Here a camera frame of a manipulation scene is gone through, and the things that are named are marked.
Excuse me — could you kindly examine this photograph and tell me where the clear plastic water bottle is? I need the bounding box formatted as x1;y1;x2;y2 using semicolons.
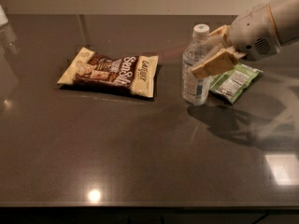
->
181;24;209;105

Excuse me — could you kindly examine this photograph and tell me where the white object at left edge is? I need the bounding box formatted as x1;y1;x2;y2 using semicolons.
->
0;5;9;27

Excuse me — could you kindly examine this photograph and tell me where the brown sea salt snack bag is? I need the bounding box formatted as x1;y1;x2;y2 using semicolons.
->
57;48;158;98

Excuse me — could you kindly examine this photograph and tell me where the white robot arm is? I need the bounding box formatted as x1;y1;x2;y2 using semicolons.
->
191;0;299;78

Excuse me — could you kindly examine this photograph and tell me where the green jalapeno chip bag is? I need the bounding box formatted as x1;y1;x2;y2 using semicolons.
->
209;63;262;105

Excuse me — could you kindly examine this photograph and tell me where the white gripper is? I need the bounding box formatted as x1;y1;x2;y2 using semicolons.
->
191;4;281;79

